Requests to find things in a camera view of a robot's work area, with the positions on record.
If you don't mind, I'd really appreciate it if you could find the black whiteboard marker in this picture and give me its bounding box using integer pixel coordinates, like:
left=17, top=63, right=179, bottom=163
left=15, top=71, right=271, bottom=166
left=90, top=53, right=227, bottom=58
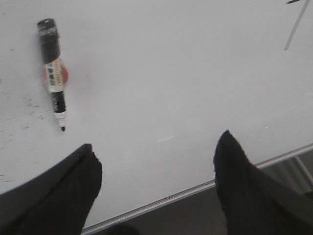
left=37, top=18, right=67, bottom=132

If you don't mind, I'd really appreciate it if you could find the white whiteboard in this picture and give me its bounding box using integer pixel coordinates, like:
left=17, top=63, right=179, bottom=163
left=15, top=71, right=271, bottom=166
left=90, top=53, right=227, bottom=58
left=0, top=0, right=313, bottom=234

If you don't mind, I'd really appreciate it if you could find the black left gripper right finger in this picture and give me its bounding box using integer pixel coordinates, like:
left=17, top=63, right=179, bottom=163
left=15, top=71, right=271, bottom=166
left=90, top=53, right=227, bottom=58
left=213, top=130, right=313, bottom=235

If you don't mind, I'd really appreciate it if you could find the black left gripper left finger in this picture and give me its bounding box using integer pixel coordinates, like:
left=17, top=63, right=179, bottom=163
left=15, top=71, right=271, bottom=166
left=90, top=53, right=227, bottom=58
left=0, top=144, right=102, bottom=235

